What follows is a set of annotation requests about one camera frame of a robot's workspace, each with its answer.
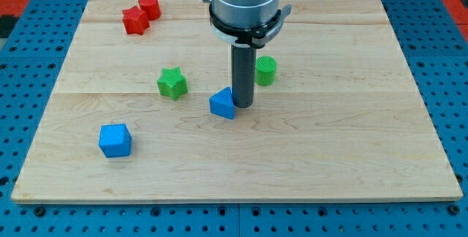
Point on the blue cube block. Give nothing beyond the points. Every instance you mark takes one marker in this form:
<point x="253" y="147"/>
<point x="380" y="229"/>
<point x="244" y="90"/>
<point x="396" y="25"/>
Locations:
<point x="115" y="140"/>

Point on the red star block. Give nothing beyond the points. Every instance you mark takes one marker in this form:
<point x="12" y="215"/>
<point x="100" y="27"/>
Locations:
<point x="135" y="20"/>

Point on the black clamp ring mount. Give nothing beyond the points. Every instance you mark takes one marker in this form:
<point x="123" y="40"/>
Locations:
<point x="254" y="37"/>

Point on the green cylinder block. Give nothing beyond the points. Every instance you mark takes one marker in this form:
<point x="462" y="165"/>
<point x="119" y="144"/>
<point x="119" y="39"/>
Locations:
<point x="265" y="70"/>

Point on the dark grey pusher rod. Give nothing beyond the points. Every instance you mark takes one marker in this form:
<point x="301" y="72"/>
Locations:
<point x="243" y="73"/>

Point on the green star block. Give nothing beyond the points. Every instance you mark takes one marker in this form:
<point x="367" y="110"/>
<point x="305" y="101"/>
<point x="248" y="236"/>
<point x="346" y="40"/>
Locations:
<point x="172" y="83"/>

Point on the blue triangle block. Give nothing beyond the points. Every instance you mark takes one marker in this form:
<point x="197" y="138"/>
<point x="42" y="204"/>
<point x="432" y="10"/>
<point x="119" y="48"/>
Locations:
<point x="221" y="104"/>

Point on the red cylinder block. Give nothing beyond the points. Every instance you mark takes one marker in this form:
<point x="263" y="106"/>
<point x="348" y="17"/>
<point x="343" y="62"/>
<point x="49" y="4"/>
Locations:
<point x="151" y="8"/>

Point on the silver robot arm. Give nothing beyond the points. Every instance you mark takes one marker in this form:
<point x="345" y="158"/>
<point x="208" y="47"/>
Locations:
<point x="247" y="26"/>

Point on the light wooden board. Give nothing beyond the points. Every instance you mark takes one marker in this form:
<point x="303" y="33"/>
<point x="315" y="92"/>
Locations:
<point x="343" y="122"/>

